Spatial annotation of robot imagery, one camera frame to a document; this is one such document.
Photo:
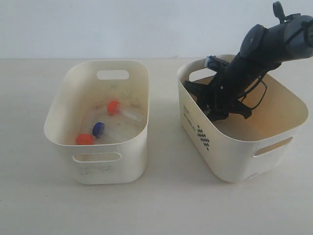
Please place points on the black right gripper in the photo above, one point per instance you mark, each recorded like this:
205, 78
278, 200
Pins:
220, 97

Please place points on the cream plastic bin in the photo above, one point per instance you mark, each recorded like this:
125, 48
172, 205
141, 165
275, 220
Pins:
238, 149
81, 102

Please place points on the orange-capped tube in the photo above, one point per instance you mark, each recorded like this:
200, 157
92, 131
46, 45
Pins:
116, 108
84, 139

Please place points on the blue-capped tube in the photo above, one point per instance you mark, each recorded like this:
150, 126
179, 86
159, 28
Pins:
101, 129

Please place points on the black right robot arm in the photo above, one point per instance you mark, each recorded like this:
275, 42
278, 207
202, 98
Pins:
262, 50

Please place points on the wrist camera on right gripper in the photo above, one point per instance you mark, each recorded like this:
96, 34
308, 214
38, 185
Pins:
215, 64

